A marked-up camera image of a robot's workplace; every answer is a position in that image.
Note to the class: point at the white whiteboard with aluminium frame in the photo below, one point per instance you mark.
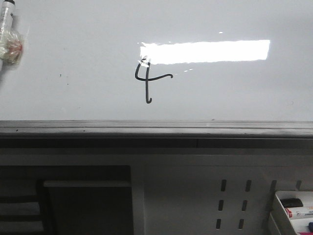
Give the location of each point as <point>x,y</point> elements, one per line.
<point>199,71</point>

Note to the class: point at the white whiteboard marker with tape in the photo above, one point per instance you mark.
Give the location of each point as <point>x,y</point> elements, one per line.
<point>11,41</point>

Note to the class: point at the white marker tray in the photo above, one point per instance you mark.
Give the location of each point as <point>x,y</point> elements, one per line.
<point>279,223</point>

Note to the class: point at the grey perforated metal stand panel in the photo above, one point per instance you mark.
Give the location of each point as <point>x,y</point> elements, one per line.
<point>165,191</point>

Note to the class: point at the pink marker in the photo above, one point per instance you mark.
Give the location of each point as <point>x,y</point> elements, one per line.
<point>305,233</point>

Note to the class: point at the red capped white marker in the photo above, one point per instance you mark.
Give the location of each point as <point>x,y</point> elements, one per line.
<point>299,212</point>

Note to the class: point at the dark chair behind stand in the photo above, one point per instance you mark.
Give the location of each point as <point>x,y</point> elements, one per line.
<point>25,204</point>

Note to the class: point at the black marker in tray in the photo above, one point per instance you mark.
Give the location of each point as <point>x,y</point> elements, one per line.
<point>291,202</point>

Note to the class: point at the blue marker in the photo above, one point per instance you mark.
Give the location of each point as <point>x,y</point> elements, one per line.
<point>310,226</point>

